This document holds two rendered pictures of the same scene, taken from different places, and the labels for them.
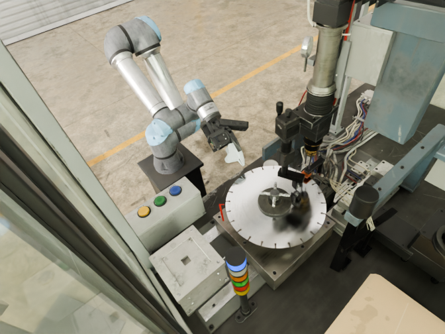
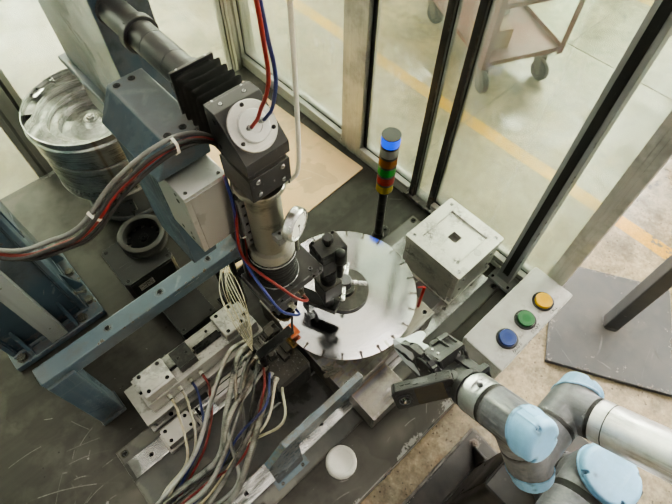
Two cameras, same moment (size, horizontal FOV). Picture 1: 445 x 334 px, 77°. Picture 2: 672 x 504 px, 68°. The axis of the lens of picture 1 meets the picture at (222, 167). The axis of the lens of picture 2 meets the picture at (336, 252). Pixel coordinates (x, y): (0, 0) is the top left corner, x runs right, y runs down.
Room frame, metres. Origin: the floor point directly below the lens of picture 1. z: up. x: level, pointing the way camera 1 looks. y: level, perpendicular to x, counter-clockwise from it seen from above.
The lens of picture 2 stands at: (1.04, -0.28, 1.96)
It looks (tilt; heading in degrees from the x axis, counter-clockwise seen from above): 58 degrees down; 168
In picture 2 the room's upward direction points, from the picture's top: 1 degrees clockwise
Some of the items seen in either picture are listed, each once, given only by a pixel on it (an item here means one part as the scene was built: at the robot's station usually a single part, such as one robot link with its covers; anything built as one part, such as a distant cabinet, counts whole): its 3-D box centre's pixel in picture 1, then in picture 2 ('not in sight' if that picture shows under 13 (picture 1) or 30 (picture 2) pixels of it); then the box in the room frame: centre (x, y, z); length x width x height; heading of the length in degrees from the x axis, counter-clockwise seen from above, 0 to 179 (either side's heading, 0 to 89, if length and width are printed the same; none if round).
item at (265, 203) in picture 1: (274, 199); (344, 288); (0.53, -0.15, 0.96); 0.11 x 0.11 x 0.03
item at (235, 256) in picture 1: (236, 258); (391, 139); (0.27, 0.01, 1.14); 0.05 x 0.04 x 0.03; 32
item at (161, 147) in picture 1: (161, 137); (597, 480); (1.01, 0.25, 0.91); 0.13 x 0.12 x 0.14; 123
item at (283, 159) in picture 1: (287, 138); (328, 267); (0.59, -0.20, 1.17); 0.06 x 0.05 x 0.20; 113
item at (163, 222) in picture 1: (167, 214); (510, 328); (0.65, 0.25, 0.82); 0.28 x 0.11 x 0.15; 122
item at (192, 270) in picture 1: (190, 269); (449, 252); (0.41, 0.17, 0.82); 0.18 x 0.18 x 0.15; 32
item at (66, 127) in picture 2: not in sight; (109, 152); (-0.03, -0.71, 0.93); 0.31 x 0.31 x 0.36
